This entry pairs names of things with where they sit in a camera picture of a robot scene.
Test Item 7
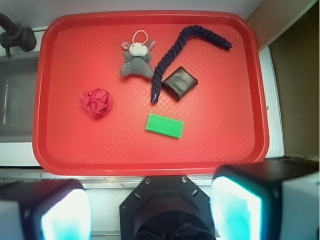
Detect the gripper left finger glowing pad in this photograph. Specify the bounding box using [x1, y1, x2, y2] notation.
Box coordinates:
[0, 179, 93, 240]

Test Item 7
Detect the dark faucet fixture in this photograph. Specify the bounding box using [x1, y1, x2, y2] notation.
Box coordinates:
[0, 12, 37, 58]

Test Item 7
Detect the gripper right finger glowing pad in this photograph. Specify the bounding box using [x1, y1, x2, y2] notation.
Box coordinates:
[209, 158, 320, 240]

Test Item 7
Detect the crumpled red paper ball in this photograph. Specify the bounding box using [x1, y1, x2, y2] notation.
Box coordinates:
[78, 88, 112, 120]

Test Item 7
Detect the red plastic tray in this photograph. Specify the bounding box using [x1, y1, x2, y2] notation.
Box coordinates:
[32, 11, 269, 176]

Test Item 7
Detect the grey plush mouse toy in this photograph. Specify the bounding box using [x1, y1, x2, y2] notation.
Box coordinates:
[119, 29, 156, 79]

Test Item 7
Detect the dark brown square pouch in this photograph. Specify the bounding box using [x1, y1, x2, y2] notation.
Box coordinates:
[162, 66, 198, 102]

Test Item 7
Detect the green rectangular block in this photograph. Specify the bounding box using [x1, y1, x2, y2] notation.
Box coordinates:
[145, 113, 185, 139]

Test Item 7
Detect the stainless steel sink basin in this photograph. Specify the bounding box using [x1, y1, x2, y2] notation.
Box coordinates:
[0, 52, 39, 143]

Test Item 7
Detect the dark blue twisted rope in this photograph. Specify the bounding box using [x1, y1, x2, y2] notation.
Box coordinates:
[150, 25, 233, 104]

